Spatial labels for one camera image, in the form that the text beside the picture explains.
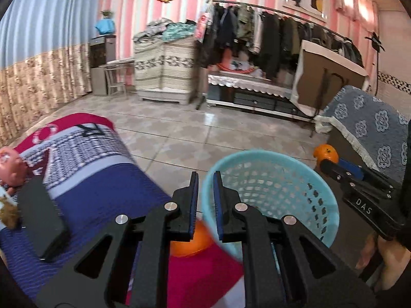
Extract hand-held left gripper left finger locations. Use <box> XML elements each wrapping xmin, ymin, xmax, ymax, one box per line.
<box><xmin>36</xmin><ymin>171</ymin><xmax>200</xmax><ymax>308</ymax></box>

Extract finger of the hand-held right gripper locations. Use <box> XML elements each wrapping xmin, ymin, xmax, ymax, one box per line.
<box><xmin>319</xmin><ymin>159</ymin><xmax>355</xmax><ymax>185</ymax></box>
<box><xmin>337</xmin><ymin>158</ymin><xmax>397</xmax><ymax>193</ymax></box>

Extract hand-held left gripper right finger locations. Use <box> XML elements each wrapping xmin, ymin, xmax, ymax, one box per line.
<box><xmin>213</xmin><ymin>171</ymin><xmax>377</xmax><ymax>308</ymax></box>

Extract orange fruit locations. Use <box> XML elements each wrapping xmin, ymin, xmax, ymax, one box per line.
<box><xmin>314</xmin><ymin>144</ymin><xmax>339</xmax><ymax>165</ymax></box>

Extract orange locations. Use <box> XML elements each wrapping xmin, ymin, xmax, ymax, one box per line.
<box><xmin>170</xmin><ymin>220</ymin><xmax>214</xmax><ymax>257</ymax></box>

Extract light blue plastic basket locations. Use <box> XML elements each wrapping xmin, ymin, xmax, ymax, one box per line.
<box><xmin>202</xmin><ymin>149</ymin><xmax>340</xmax><ymax>276</ymax></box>

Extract brown fluffy clump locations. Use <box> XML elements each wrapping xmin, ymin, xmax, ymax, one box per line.
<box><xmin>0</xmin><ymin>196</ymin><xmax>19</xmax><ymax>230</ymax></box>

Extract person's right hand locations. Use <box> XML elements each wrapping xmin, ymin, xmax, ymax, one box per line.
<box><xmin>360</xmin><ymin>231</ymin><xmax>411</xmax><ymax>294</ymax></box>

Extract blue fringed patterned cloth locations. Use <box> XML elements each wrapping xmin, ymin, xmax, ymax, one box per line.
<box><xmin>315</xmin><ymin>85</ymin><xmax>411</xmax><ymax>183</ymax></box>

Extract brown board with white edge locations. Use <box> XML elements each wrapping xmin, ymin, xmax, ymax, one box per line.
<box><xmin>291</xmin><ymin>40</ymin><xmax>370</xmax><ymax>119</ymax></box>

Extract striped printed blanket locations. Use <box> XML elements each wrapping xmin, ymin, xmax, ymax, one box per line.
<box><xmin>0</xmin><ymin>113</ymin><xmax>246</xmax><ymax>308</ymax></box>

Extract black tv stand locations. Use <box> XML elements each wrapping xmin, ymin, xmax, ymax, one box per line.
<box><xmin>205</xmin><ymin>74</ymin><xmax>317</xmax><ymax>122</ymax></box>

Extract metal clothes rack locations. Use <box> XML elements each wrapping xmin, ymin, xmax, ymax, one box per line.
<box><xmin>196</xmin><ymin>0</ymin><xmax>363</xmax><ymax>111</ymax></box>

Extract white lace cloth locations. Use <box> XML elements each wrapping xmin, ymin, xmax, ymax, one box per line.
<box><xmin>207</xmin><ymin>73</ymin><xmax>297</xmax><ymax>98</ymax></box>

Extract black flat case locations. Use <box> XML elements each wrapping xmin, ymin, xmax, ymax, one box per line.
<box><xmin>17</xmin><ymin>176</ymin><xmax>69</xmax><ymax>262</ymax></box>

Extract row of hanging clothes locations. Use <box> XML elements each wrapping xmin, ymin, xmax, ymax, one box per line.
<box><xmin>202</xmin><ymin>3</ymin><xmax>365</xmax><ymax>81</ymax></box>

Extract red hoop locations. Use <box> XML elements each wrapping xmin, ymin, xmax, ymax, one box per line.
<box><xmin>217</xmin><ymin>61</ymin><xmax>257</xmax><ymax>74</ymax></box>

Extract patterned beige cloth cover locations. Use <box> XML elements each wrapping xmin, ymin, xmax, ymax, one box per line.
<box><xmin>133</xmin><ymin>35</ymin><xmax>198</xmax><ymax>92</ymax></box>

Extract small folding table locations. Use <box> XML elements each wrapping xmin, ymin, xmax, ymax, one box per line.
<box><xmin>98</xmin><ymin>58</ymin><xmax>135</xmax><ymax>97</ymax></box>

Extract pink piggy bank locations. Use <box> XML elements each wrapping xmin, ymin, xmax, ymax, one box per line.
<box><xmin>0</xmin><ymin>147</ymin><xmax>28</xmax><ymax>196</ymax></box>

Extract teal crumpled cloth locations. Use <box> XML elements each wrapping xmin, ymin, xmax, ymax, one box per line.
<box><xmin>162</xmin><ymin>22</ymin><xmax>197</xmax><ymax>42</ymax></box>

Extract grey crumpled clothes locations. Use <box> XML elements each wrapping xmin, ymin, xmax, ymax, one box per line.
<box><xmin>133</xmin><ymin>18</ymin><xmax>174</xmax><ymax>43</ymax></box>

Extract pink hanging bag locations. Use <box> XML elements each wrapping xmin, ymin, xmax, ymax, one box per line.
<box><xmin>194</xmin><ymin>11</ymin><xmax>214</xmax><ymax>43</ymax></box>

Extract blue cloth cover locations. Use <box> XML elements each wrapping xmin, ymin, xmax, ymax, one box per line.
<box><xmin>95</xmin><ymin>18</ymin><xmax>116</xmax><ymax>36</ymax></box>

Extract blue floral curtain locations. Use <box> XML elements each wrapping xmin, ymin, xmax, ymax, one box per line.
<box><xmin>0</xmin><ymin>0</ymin><xmax>106</xmax><ymax>146</ymax></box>

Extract black metal frame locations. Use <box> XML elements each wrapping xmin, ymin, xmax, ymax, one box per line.
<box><xmin>313</xmin><ymin>67</ymin><xmax>349</xmax><ymax>138</ymax></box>

